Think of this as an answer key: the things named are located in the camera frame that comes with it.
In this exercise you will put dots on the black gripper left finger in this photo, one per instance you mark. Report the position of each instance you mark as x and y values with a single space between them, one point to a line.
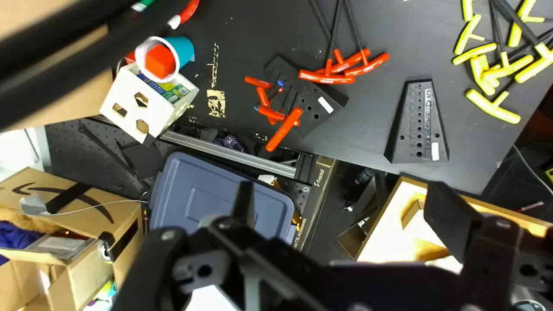
174 271

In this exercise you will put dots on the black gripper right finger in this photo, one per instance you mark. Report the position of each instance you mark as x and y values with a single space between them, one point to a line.
495 248

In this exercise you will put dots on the black hex key stand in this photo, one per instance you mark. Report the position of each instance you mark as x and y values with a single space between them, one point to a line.
418 124
312 93

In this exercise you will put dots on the cardboard box with smile print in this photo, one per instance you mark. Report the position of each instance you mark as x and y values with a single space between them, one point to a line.
36 188

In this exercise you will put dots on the purple cloth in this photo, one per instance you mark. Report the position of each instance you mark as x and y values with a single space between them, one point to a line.
15 236

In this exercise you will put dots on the wooden shape sorter box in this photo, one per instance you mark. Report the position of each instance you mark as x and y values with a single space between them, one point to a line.
131 98

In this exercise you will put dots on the red toy block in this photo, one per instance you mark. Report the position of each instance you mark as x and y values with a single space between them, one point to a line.
158 62

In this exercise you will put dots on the blue plastic cup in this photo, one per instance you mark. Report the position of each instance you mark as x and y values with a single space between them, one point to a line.
186 53

